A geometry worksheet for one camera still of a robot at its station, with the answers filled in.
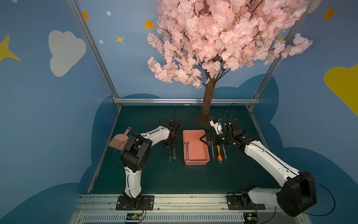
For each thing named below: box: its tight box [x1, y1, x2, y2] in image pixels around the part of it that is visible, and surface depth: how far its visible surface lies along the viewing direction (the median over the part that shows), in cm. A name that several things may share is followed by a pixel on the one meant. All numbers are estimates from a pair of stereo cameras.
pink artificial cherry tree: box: [147, 0, 313, 129], surface depth 55 cm
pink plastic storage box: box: [182, 129, 211, 166], surface depth 97 cm
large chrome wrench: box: [184, 140, 190, 162], surface depth 98 cm
